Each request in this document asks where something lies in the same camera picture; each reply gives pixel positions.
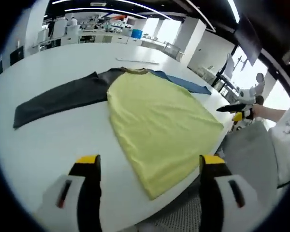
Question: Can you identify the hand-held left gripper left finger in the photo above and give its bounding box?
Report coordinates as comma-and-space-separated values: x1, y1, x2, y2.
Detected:
35, 154, 102, 232

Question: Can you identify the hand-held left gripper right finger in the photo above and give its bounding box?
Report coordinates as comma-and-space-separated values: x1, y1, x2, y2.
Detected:
199, 154, 260, 232

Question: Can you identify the yellow black blue garment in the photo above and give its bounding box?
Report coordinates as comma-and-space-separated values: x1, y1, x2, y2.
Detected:
13, 67, 225, 201

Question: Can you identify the grey mesh chair seat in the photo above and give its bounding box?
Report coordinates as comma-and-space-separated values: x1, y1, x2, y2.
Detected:
145, 193, 204, 232

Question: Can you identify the person's white printed shirt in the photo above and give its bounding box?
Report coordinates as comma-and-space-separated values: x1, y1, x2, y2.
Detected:
266, 93, 290, 189

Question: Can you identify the black hanging panel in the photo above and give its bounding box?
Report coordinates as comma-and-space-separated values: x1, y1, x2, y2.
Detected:
233, 14, 263, 66

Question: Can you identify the white wide pillar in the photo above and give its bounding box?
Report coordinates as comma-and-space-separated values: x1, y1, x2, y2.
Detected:
187, 16, 231, 71

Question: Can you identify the blue bin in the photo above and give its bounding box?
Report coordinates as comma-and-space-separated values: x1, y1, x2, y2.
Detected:
130, 29, 143, 40

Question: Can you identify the white cabinet row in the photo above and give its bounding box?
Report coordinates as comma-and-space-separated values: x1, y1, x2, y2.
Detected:
76, 33, 165, 49

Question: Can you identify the black cabinet box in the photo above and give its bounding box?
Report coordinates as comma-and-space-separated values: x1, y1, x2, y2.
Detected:
9, 45, 24, 66

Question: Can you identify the long ceiling light strip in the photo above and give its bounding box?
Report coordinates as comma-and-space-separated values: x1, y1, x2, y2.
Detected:
63, 7, 151, 20
51, 0, 175, 21

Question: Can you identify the white square pillar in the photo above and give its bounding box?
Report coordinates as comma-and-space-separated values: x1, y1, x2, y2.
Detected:
26, 0, 51, 57

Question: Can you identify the wire mesh basket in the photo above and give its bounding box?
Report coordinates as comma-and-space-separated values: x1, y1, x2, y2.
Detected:
162, 42, 181, 59

